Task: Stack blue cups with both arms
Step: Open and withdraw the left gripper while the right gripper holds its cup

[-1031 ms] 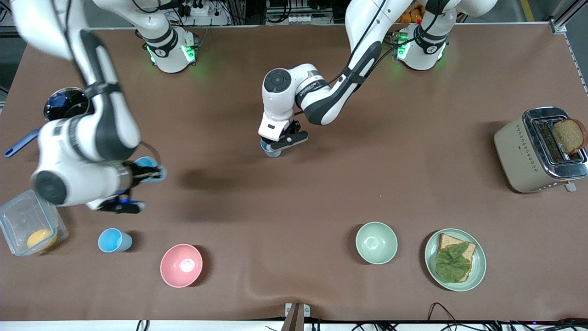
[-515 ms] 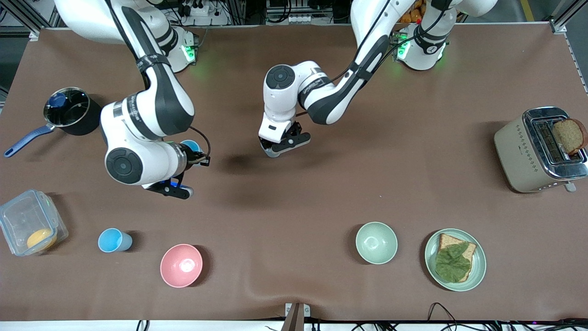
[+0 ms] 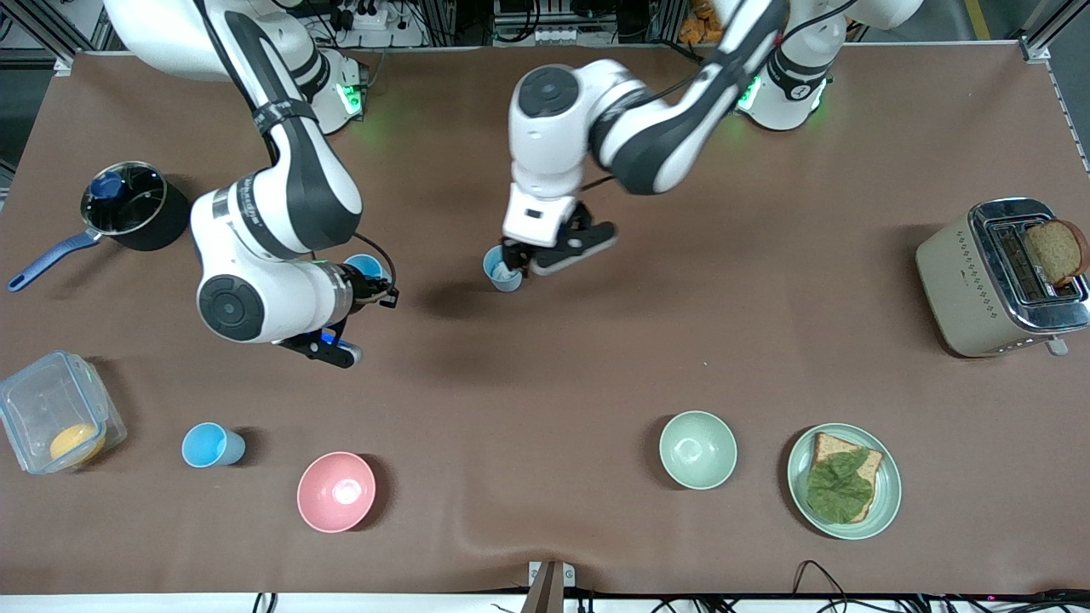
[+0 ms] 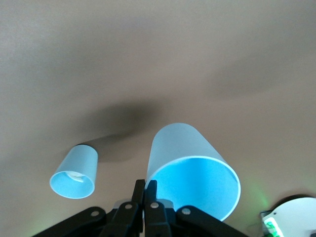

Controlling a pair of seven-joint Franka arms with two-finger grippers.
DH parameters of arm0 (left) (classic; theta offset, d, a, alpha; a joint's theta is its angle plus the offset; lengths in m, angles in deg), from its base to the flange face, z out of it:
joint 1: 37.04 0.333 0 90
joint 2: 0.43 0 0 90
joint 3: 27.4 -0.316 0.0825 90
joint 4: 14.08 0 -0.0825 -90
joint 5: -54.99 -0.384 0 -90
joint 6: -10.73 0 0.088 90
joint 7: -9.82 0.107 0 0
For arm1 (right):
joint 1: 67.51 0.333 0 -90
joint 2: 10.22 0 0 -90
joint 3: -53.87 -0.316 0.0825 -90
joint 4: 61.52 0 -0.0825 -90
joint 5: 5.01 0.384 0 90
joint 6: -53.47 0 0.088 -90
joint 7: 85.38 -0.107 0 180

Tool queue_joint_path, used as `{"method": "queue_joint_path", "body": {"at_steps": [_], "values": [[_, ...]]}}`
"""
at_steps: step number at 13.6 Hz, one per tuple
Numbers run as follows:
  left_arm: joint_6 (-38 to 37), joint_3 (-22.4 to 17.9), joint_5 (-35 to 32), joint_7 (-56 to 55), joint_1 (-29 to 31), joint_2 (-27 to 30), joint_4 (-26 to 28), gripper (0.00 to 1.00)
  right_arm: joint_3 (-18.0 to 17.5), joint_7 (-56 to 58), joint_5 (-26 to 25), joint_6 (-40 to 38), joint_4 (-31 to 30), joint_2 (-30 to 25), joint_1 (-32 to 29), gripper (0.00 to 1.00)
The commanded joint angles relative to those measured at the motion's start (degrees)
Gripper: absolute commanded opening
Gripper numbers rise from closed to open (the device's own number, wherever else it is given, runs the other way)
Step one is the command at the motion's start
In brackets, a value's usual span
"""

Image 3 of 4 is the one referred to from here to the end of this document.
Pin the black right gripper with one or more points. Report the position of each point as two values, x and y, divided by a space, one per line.
366 288

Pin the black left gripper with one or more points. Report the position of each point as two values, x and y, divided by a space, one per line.
513 252

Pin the light blue cup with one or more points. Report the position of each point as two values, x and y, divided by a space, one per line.
209 446
364 264

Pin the blue cup with white paper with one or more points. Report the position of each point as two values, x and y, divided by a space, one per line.
494 277

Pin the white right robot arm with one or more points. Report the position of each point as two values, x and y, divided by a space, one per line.
289 196

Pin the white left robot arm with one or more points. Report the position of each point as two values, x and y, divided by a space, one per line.
647 145

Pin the pink bowl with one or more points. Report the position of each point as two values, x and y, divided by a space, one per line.
335 492

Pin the white power strip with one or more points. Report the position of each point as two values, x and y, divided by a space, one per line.
555 36

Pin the glass lid blue knob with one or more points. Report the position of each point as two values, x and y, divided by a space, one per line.
123 197

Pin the pale green bowl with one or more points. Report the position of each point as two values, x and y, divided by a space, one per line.
697 449

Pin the bag of orange buns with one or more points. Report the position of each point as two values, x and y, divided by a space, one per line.
702 21

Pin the yellow orange food piece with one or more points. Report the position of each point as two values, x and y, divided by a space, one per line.
75 443

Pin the clear plastic food container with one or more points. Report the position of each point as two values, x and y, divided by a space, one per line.
43 400

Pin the brown bread slice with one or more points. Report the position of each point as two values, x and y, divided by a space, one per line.
830 444

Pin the green lettuce leaf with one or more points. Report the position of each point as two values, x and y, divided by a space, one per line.
839 489

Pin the pale green plate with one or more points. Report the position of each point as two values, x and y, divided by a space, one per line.
890 489

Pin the beige chrome toaster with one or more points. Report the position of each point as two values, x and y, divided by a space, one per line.
962 289

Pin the brown toast slice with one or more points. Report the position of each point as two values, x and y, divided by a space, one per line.
1056 251

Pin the metal corner bracket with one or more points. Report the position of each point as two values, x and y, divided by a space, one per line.
1036 51
62 65

